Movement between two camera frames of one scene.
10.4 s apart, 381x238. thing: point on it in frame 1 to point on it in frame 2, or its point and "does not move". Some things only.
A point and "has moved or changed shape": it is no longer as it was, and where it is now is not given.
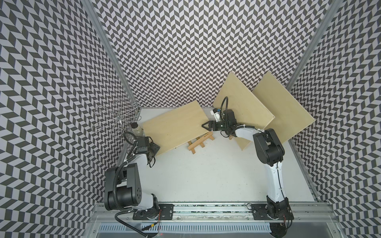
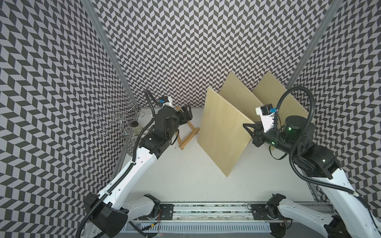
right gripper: x=210 y=125 to x=258 y=131
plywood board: x=290 y=118 does not move
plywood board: x=176 y=127 has moved or changed shape
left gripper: x=155 y=147 to x=188 y=116
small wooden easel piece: x=192 y=146 to x=182 y=144
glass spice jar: x=137 y=130 does not move
